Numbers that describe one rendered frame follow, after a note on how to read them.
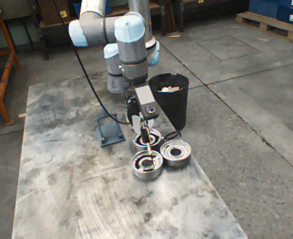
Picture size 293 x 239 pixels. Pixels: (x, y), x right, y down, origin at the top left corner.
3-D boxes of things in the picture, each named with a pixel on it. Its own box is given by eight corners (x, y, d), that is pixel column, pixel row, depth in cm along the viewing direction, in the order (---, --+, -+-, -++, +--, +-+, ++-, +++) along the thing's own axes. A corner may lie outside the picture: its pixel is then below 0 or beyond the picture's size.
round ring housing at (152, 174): (151, 185, 86) (149, 177, 84) (126, 172, 92) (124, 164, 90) (169, 165, 93) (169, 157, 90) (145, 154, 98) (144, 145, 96)
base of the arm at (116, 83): (105, 83, 147) (101, 66, 141) (132, 77, 150) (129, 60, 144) (110, 96, 135) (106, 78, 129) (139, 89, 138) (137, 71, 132)
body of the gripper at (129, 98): (146, 98, 90) (143, 64, 83) (155, 111, 83) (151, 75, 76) (124, 103, 88) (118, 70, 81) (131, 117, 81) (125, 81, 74)
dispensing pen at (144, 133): (151, 169, 86) (138, 118, 85) (148, 167, 90) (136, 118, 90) (158, 167, 86) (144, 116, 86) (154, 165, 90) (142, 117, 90)
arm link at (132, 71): (150, 61, 73) (121, 68, 71) (152, 76, 76) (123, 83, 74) (142, 51, 79) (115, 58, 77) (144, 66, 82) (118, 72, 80)
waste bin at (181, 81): (196, 129, 235) (196, 86, 210) (159, 139, 229) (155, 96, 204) (180, 109, 262) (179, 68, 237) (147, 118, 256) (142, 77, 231)
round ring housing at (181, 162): (197, 158, 94) (197, 149, 92) (175, 173, 89) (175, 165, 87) (176, 144, 101) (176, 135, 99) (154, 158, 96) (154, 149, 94)
